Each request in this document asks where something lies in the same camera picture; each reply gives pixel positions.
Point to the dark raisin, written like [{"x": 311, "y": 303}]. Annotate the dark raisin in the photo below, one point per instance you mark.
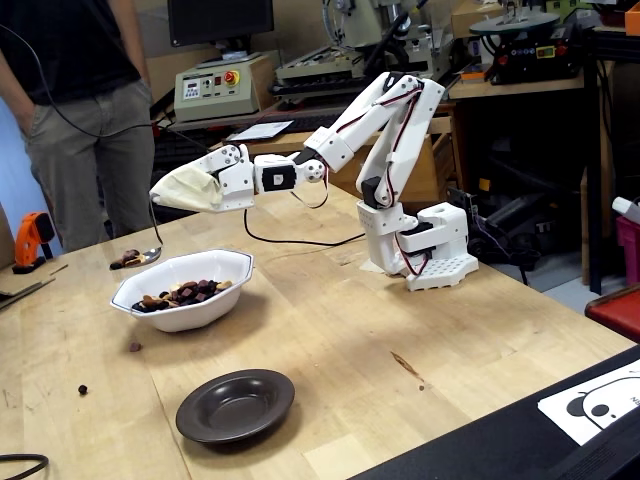
[{"x": 82, "y": 389}]

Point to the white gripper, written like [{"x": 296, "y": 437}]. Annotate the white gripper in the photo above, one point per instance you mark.
[{"x": 238, "y": 181}]

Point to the cardboard pieces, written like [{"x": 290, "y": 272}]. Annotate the cardboard pieces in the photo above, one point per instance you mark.
[{"x": 20, "y": 285}]

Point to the purple dried fruit piece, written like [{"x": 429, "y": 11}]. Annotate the purple dried fruit piece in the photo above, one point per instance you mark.
[{"x": 135, "y": 346}]

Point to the white octagonal bowl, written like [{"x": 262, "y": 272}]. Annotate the white octagonal bowl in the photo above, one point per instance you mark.
[{"x": 190, "y": 317}]

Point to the beige milling machine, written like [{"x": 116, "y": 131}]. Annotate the beige milling machine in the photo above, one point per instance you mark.
[{"x": 360, "y": 25}]

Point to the person in black shirt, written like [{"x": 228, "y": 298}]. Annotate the person in black shirt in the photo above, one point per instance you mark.
[{"x": 65, "y": 50}]

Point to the large black case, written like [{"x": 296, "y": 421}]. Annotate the large black case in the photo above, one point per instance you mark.
[{"x": 500, "y": 450}]

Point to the black metal frame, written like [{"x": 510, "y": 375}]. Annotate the black metal frame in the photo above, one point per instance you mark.
[{"x": 593, "y": 150}]

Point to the orange hand tool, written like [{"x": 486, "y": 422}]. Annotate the orange hand tool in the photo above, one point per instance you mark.
[{"x": 30, "y": 235}]

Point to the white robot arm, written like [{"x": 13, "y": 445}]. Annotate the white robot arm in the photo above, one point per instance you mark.
[{"x": 415, "y": 130}]

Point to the orange box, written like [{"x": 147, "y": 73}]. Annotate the orange box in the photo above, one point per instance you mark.
[{"x": 633, "y": 20}]

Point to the black computer monitor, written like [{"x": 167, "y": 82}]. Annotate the black computer monitor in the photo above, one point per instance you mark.
[{"x": 220, "y": 20}]

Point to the white panda sticker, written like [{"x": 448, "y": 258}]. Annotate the white panda sticker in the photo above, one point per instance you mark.
[{"x": 550, "y": 402}]

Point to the person's right forearm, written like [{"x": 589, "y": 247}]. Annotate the person's right forearm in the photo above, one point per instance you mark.
[{"x": 15, "y": 95}]

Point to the person's left forearm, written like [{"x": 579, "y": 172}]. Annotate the person's left forearm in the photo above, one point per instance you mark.
[{"x": 130, "y": 45}]

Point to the beige tape scrap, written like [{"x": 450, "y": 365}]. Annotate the beige tape scrap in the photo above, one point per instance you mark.
[{"x": 370, "y": 266}]

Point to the white paper sheet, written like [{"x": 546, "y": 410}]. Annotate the white paper sheet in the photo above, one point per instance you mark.
[{"x": 260, "y": 131}]

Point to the white plastic object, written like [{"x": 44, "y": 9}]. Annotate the white plastic object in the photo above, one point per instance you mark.
[{"x": 627, "y": 207}]

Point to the scooped nuts and raisins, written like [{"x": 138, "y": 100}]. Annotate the scooped nuts and raisins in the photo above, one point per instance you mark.
[{"x": 127, "y": 259}]

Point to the wooden workbench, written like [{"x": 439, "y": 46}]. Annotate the wooden workbench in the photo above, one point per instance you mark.
[{"x": 515, "y": 89}]

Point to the nuts and dried fruit pile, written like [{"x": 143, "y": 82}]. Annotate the nuts and dried fruit pile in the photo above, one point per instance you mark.
[{"x": 185, "y": 295}]

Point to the black scroll saw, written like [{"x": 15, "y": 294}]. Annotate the black scroll saw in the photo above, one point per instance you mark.
[{"x": 535, "y": 52}]

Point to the black keyboard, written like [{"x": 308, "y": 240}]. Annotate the black keyboard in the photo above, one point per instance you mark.
[{"x": 310, "y": 123}]

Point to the cardboard box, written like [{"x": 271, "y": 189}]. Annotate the cardboard box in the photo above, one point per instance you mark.
[{"x": 475, "y": 20}]

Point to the brown plate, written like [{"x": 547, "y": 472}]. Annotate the brown plate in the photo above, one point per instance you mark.
[{"x": 235, "y": 405}]

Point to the beige masking tape wrap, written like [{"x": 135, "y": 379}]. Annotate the beige masking tape wrap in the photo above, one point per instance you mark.
[{"x": 185, "y": 192}]

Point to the pink bin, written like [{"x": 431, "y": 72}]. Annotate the pink bin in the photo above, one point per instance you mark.
[{"x": 629, "y": 250}]

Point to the red chair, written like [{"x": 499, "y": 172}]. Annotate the red chair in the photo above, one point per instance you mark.
[{"x": 617, "y": 312}]

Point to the beige control box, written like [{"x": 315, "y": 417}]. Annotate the beige control box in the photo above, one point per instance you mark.
[{"x": 215, "y": 100}]

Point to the bent metal spoon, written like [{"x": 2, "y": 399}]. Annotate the bent metal spoon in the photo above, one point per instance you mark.
[{"x": 150, "y": 256}]

